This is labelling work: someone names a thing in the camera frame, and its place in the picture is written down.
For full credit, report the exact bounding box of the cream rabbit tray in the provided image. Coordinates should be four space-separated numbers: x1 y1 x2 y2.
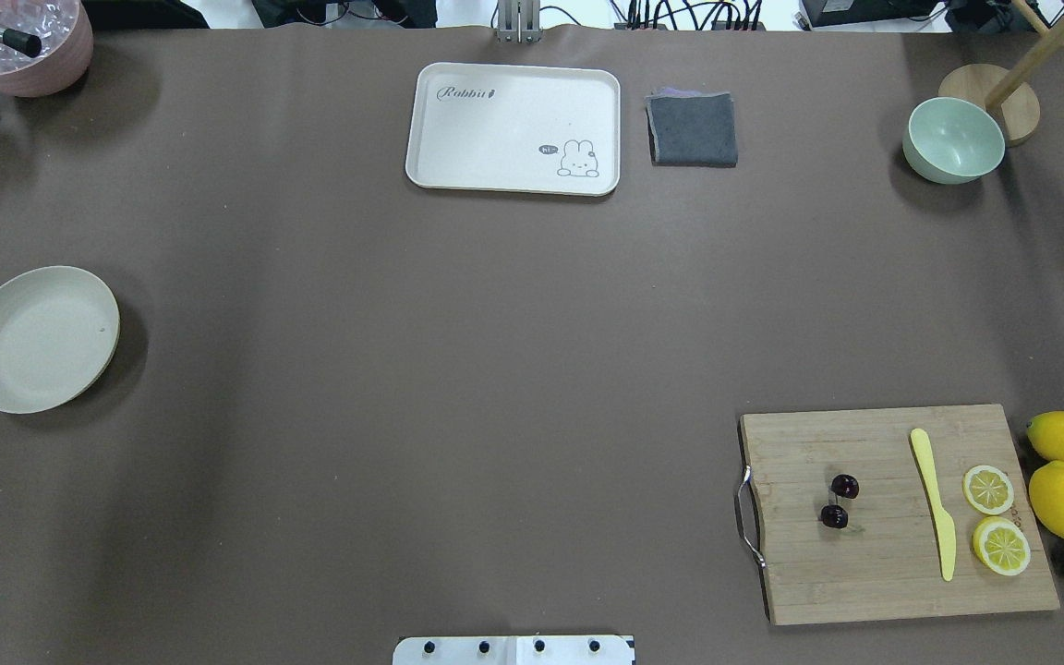
405 62 622 197

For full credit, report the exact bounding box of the dark red cherry upper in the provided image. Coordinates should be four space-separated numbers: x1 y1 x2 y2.
830 473 860 500

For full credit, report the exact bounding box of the dark red cherry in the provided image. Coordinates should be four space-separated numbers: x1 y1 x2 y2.
819 504 850 530
830 473 860 500

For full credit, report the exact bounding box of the dark red cherry lower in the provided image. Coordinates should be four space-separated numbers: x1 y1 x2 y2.
819 504 850 530

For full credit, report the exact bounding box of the grey folded cloth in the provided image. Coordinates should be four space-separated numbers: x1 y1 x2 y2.
646 90 739 168

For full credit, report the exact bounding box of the yellow plastic knife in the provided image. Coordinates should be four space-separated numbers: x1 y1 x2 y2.
909 427 957 582

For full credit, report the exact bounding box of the wooden cutting board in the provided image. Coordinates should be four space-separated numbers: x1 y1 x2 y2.
742 404 1059 624

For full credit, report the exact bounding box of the mint green bowl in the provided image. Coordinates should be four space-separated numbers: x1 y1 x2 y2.
901 97 1005 185

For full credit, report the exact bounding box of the upper lemon slice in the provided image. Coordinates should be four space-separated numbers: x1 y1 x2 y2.
961 465 1016 516

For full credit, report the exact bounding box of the lemon slice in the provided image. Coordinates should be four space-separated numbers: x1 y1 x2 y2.
972 516 1032 576
961 465 1016 516

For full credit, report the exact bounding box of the cream round plate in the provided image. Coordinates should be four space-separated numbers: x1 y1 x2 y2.
0 266 121 414

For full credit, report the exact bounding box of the lower lemon slice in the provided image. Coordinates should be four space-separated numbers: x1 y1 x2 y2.
972 516 1032 576

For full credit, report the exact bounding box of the wooden cup tree stand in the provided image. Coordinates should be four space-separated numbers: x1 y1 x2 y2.
937 1 1064 147

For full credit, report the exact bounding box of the pink bowl with ice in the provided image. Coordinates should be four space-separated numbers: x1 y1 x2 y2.
0 1 94 98

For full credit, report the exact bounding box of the aluminium frame post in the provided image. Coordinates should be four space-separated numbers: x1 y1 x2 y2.
495 0 543 43

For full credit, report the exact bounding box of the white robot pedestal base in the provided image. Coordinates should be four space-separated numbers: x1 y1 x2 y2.
392 635 636 664

